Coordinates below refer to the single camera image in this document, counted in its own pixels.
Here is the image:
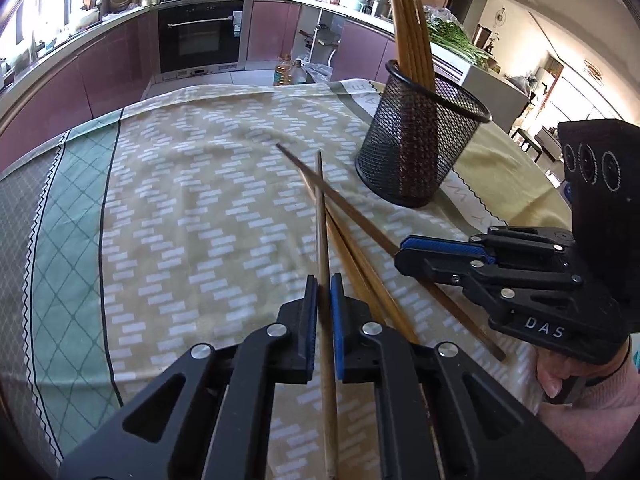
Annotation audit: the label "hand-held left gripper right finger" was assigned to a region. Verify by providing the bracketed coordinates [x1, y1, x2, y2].
[329, 273, 587, 480]

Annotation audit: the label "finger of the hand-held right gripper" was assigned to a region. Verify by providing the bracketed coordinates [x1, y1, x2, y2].
[400, 227, 577, 266]
[394, 250, 584, 309]

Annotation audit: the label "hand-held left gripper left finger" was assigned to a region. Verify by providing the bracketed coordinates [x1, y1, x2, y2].
[57, 275, 319, 480]

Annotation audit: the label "brown wooden chopstick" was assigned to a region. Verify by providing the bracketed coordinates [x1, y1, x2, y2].
[275, 142, 507, 363]
[327, 225, 401, 331]
[315, 150, 341, 480]
[299, 170, 421, 346]

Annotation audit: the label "black mesh holder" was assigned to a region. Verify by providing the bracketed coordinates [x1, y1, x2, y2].
[355, 59, 493, 208]

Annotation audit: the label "bundle of wooden chopsticks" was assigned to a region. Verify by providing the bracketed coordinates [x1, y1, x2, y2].
[382, 0, 443, 203]

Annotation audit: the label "person's right hand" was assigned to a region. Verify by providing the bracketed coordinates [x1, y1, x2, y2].
[536, 336, 640, 474]

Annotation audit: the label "patterned tablecloth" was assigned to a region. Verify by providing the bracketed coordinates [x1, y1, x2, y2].
[0, 77, 573, 480]

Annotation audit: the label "green leafy vegetables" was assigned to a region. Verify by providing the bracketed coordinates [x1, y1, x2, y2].
[425, 7, 488, 68]

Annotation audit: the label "white plastic bag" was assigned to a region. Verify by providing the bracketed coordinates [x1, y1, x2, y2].
[302, 62, 333, 83]

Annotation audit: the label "pink kitchen base cabinets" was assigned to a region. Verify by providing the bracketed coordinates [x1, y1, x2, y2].
[0, 7, 161, 173]
[247, 0, 531, 133]

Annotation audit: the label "black built-in stove oven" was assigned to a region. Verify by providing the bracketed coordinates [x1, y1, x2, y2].
[157, 0, 253, 81]

